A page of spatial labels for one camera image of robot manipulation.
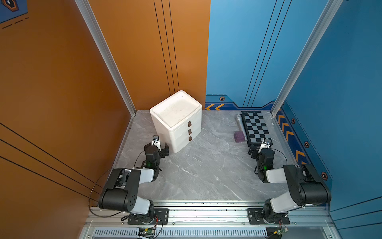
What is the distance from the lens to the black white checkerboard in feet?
3.35

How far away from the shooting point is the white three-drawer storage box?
2.73 ft

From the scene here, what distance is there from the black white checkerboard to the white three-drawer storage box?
357 mm
